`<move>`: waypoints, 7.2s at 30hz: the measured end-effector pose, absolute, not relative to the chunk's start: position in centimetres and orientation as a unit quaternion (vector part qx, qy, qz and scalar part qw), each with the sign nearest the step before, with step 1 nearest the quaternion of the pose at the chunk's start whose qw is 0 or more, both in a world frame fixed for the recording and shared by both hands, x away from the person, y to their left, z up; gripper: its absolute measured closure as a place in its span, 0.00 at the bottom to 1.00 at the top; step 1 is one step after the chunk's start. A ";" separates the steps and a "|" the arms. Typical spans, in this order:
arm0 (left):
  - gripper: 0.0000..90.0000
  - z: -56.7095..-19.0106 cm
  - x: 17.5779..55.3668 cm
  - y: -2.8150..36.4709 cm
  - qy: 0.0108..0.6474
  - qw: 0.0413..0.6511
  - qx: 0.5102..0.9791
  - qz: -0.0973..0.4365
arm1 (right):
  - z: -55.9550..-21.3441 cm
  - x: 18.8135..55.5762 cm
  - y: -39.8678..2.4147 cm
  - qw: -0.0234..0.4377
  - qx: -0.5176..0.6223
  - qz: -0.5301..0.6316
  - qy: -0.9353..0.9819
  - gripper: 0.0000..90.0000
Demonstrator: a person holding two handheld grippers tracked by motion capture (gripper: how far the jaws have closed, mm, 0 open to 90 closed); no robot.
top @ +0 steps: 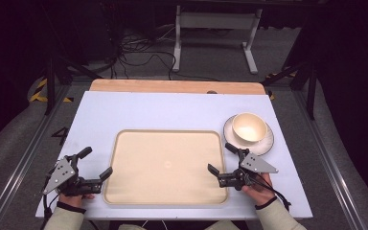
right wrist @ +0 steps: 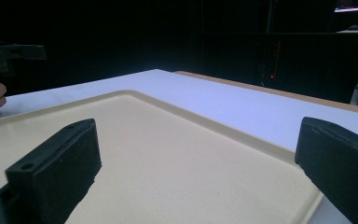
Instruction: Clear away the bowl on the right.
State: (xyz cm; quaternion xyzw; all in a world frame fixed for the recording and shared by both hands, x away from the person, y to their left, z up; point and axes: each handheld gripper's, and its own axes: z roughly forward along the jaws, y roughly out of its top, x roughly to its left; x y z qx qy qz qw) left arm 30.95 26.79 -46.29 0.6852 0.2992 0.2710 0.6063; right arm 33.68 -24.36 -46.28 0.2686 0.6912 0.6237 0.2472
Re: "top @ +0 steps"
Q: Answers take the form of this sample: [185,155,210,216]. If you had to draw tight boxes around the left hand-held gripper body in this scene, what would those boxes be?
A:
[41,154,104,196]

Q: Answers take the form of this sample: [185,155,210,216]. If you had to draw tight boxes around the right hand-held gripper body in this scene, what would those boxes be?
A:
[218,149,280,192]

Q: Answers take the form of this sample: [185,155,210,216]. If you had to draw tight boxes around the cream bowl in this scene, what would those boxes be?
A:
[231,112,268,144]

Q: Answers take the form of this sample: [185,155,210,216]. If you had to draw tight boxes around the white plate with dark rim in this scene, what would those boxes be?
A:
[222,114,275,156]

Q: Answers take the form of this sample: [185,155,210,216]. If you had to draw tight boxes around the beige rectangular tray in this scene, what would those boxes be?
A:
[103,128,229,206]

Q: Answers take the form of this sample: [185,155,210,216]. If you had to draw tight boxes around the person's left hand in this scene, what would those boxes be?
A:
[57,193,96,210]

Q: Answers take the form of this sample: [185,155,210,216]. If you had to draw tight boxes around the person's right hand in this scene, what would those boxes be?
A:
[241,172,276,207]

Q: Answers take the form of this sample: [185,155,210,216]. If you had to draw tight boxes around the white table mat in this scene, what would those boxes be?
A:
[34,90,313,221]

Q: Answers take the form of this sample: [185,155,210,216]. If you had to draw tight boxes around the wooden table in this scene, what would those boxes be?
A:
[89,79,266,96]

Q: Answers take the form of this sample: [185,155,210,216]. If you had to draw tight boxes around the black tripod stand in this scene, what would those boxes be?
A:
[39,3,104,117]
[261,18,321,121]

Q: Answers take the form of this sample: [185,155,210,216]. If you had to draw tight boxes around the white metal stand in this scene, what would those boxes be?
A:
[172,5,264,76]

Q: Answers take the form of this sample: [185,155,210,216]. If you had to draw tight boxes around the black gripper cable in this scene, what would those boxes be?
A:
[41,174,60,230]
[250,172,292,213]

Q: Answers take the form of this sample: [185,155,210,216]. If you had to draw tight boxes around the black cables on floor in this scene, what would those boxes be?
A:
[108,24,219,82]

